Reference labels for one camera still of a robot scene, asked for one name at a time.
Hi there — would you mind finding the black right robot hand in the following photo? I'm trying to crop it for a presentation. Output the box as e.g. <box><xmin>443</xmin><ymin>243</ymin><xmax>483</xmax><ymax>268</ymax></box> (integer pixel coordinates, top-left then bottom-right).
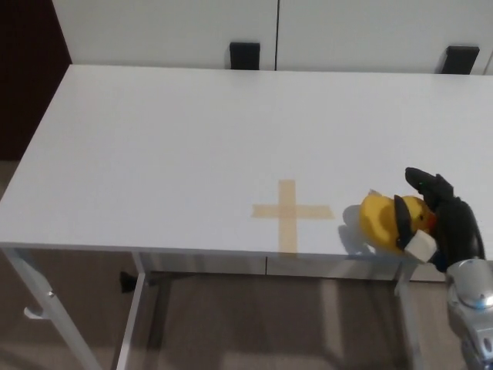
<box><xmin>392</xmin><ymin>166</ymin><xmax>487</xmax><ymax>274</ymax></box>

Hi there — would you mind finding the small black floor foot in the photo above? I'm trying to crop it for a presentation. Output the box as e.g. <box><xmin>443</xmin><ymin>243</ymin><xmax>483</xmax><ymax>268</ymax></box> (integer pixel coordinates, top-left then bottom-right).
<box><xmin>119</xmin><ymin>271</ymin><xmax>136</xmax><ymax>294</ymax></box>

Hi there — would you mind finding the black panel foot bracket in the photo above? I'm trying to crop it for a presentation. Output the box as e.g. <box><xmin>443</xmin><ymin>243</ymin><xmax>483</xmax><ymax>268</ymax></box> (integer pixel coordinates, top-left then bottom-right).
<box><xmin>229</xmin><ymin>41</ymin><xmax>261</xmax><ymax>70</ymax></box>
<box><xmin>435</xmin><ymin>45</ymin><xmax>481</xmax><ymax>75</ymax></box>

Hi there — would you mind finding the yellow rubber duck toy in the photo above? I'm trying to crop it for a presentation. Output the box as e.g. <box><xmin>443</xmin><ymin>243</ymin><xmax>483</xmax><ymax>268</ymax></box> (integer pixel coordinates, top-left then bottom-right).
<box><xmin>358</xmin><ymin>190</ymin><xmax>438</xmax><ymax>256</ymax></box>

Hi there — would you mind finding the white metal desk leg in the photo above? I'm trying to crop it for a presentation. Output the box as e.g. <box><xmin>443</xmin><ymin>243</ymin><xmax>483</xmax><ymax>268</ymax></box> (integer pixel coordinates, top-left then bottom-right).
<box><xmin>5</xmin><ymin>248</ymin><xmax>99</xmax><ymax>370</ymax></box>
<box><xmin>394</xmin><ymin>265</ymin><xmax>427</xmax><ymax>370</ymax></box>
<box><xmin>115</xmin><ymin>252</ymin><xmax>150</xmax><ymax>370</ymax></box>

